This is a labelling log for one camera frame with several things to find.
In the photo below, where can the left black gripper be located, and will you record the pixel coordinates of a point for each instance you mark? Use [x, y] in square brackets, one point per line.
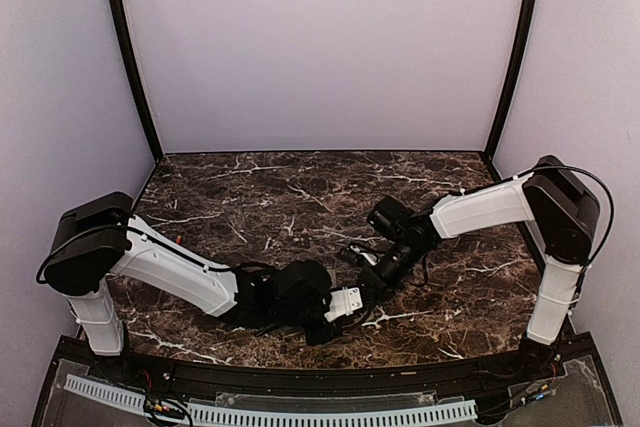
[336, 331]

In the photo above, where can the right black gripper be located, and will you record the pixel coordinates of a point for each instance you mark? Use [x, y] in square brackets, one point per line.
[381, 288]

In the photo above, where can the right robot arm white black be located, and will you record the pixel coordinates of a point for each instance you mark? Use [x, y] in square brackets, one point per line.
[550, 195]

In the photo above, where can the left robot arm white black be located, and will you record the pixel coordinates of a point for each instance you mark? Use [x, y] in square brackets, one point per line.
[105, 237]

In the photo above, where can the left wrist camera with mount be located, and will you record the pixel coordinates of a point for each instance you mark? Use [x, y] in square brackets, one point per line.
[343, 303]

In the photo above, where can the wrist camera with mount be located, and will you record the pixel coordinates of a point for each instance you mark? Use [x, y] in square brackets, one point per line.
[359, 255]
[343, 303]

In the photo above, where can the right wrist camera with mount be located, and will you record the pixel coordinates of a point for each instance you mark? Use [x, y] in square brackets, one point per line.
[359, 255]

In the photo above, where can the white slotted cable duct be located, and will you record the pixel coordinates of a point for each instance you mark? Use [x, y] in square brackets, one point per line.
[202, 414]

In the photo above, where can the black front rail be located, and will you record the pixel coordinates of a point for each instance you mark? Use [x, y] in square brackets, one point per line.
[487, 376]

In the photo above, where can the right black frame post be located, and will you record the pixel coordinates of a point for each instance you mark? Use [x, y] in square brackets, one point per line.
[516, 58]

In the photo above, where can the black frame post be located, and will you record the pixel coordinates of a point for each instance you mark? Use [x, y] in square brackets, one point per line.
[516, 58]
[134, 79]

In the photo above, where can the left black frame post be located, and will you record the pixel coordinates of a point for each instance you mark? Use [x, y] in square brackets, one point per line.
[134, 79]

